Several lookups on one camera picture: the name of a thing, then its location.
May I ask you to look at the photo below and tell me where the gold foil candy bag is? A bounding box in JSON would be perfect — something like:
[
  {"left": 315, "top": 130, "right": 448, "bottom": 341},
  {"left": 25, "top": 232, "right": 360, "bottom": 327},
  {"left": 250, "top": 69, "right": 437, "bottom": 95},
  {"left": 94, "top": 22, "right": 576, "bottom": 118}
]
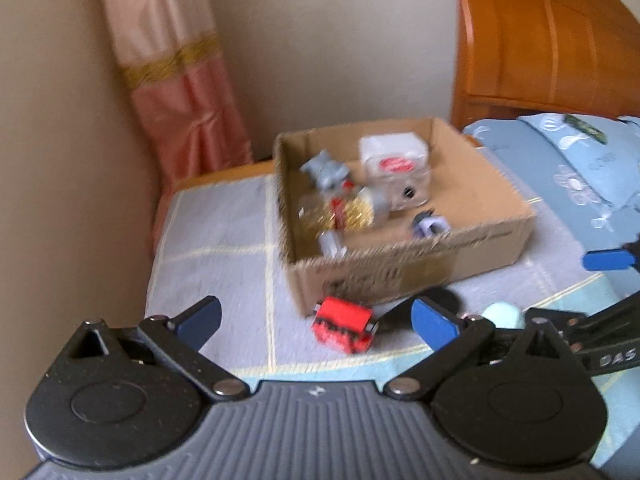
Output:
[{"left": 340, "top": 186, "right": 391, "bottom": 233}]

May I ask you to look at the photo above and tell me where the small white grey object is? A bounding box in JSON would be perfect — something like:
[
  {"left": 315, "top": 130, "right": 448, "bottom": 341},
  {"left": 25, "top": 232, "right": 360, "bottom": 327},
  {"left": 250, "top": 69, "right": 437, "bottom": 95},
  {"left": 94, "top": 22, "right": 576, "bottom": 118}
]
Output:
[{"left": 319, "top": 230, "right": 350, "bottom": 260}]

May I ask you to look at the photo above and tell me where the pink curtain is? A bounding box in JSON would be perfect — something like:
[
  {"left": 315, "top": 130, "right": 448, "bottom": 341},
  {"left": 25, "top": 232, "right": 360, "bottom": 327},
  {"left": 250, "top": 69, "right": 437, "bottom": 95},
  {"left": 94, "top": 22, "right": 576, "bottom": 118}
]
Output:
[{"left": 95, "top": 0, "right": 253, "bottom": 186}]

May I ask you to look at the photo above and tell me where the cardboard box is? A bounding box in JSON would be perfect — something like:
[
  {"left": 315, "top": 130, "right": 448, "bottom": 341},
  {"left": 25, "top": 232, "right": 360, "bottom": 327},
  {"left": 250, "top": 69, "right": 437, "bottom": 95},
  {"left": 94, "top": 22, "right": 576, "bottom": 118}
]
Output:
[{"left": 272, "top": 116, "right": 538, "bottom": 318}]

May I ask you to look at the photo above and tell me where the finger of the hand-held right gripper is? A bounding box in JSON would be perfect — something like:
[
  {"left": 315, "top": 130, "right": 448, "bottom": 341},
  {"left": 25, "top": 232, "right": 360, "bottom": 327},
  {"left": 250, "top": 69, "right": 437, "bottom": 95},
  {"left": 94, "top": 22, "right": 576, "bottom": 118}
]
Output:
[
  {"left": 582, "top": 240, "right": 640, "bottom": 273},
  {"left": 525, "top": 296, "right": 640, "bottom": 348}
]

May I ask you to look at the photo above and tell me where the black round object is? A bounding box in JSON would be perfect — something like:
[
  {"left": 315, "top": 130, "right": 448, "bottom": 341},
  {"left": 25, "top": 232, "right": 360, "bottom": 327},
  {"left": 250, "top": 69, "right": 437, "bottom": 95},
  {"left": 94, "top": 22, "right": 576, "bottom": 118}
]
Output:
[{"left": 380, "top": 286, "right": 462, "bottom": 333}]

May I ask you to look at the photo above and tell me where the white cotton swab container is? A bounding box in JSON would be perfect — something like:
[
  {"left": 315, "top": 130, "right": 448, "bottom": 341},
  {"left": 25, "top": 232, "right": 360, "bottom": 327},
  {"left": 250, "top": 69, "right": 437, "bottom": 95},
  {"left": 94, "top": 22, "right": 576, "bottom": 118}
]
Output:
[{"left": 357, "top": 131, "right": 430, "bottom": 181}]

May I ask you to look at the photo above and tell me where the checked blanket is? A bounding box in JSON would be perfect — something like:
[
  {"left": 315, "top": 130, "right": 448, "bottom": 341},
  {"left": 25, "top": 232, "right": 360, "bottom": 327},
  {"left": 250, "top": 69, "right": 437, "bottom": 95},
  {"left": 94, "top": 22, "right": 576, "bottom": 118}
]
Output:
[{"left": 145, "top": 175, "right": 640, "bottom": 466}]

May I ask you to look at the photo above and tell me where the blue floral pillow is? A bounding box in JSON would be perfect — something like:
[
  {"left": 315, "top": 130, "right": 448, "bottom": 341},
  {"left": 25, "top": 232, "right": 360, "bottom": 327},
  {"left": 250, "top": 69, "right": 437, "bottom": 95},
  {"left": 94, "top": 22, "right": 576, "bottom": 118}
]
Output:
[{"left": 517, "top": 112, "right": 640, "bottom": 211}]

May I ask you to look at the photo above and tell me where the wooden headboard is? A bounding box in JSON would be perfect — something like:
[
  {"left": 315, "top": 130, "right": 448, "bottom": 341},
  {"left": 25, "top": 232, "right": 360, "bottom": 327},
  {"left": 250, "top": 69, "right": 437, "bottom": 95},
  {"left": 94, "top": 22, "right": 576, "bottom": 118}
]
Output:
[{"left": 442, "top": 0, "right": 640, "bottom": 128}]

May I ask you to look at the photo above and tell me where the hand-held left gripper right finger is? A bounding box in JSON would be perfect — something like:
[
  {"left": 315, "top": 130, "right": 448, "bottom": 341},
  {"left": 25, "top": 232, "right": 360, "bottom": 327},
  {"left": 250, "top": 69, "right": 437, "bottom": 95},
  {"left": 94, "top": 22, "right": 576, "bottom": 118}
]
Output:
[{"left": 382, "top": 297, "right": 583, "bottom": 401}]

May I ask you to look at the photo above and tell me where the mint green round case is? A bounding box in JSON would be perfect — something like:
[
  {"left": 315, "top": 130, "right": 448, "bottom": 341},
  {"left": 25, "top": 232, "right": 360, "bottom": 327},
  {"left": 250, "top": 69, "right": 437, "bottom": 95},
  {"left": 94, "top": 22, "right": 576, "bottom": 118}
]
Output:
[{"left": 482, "top": 302, "right": 526, "bottom": 330}]

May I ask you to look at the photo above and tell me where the grey cat figurine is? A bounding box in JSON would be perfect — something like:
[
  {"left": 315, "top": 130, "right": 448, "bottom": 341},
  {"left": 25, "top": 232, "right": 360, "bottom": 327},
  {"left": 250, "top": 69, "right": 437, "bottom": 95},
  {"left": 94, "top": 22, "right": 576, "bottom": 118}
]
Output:
[{"left": 300, "top": 150, "right": 353, "bottom": 193}]

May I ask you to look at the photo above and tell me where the clear box of red clips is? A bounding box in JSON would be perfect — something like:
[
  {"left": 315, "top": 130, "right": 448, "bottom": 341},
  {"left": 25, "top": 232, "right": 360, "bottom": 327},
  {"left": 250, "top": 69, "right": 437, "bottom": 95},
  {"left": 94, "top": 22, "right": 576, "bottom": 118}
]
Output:
[{"left": 320, "top": 195, "right": 348, "bottom": 231}]

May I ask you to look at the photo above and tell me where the black toy train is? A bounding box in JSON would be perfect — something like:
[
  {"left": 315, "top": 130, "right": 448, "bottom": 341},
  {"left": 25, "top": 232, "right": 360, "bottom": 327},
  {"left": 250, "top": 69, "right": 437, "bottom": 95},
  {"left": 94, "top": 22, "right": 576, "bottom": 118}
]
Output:
[{"left": 411, "top": 208, "right": 451, "bottom": 241}]

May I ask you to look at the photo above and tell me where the red toy vehicle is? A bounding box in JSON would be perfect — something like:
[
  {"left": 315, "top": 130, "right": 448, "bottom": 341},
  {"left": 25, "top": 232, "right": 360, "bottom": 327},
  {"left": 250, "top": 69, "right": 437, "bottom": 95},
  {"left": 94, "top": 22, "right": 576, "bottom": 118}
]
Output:
[{"left": 311, "top": 296, "right": 375, "bottom": 355}]

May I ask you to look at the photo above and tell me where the blue floral bedsheet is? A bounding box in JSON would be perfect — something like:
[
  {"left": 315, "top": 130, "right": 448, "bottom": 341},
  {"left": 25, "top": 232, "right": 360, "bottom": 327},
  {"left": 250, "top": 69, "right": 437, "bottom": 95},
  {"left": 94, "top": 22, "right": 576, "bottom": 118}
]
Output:
[{"left": 462, "top": 119, "right": 640, "bottom": 311}]

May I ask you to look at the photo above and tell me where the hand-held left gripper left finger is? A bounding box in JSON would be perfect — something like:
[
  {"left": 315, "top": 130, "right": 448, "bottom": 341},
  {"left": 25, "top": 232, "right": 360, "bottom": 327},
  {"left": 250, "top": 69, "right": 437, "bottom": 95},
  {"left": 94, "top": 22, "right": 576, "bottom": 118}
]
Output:
[{"left": 60, "top": 296, "right": 251, "bottom": 402}]

